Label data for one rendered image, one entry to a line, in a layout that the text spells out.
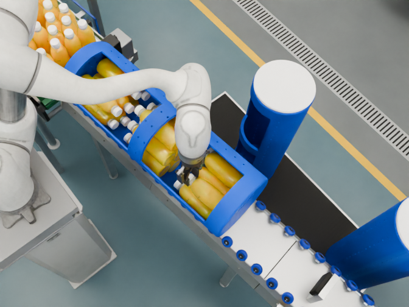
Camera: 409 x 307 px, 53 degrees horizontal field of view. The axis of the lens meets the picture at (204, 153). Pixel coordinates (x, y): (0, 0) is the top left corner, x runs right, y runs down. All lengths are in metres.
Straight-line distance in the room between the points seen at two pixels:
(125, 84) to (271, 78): 0.93
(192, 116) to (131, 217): 1.61
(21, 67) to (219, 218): 0.80
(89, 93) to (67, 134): 1.94
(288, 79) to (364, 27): 1.89
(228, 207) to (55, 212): 0.63
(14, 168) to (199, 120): 0.64
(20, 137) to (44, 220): 0.31
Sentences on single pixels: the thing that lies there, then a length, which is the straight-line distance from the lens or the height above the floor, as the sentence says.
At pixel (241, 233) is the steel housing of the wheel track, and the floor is 0.93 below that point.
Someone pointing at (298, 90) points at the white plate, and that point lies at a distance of 1.88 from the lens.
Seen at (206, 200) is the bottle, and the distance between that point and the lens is 1.49.
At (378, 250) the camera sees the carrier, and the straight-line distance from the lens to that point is 1.93.
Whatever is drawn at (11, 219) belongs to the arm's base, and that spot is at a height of 1.10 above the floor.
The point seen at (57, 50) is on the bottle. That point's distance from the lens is 1.94.
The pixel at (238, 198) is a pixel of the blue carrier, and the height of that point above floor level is 1.23.
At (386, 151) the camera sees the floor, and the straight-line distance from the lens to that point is 3.15.
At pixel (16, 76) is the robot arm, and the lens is 0.97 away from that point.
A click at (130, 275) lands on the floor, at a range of 2.59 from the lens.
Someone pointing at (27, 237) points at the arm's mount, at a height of 1.08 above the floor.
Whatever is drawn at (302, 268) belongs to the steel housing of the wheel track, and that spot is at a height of 0.93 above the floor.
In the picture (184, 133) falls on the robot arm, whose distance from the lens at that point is 1.12.
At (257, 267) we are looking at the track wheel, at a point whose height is 0.98.
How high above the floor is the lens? 2.55
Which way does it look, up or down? 65 degrees down
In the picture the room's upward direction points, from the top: 7 degrees clockwise
